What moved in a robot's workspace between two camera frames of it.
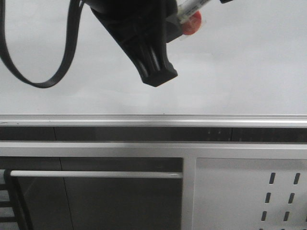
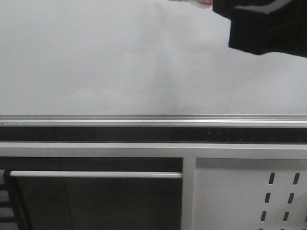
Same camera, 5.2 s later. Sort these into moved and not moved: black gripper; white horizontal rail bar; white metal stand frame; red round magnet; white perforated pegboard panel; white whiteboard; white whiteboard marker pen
Moved: black gripper; red round magnet; white whiteboard marker pen
Not moved: white perforated pegboard panel; white horizontal rail bar; white metal stand frame; white whiteboard
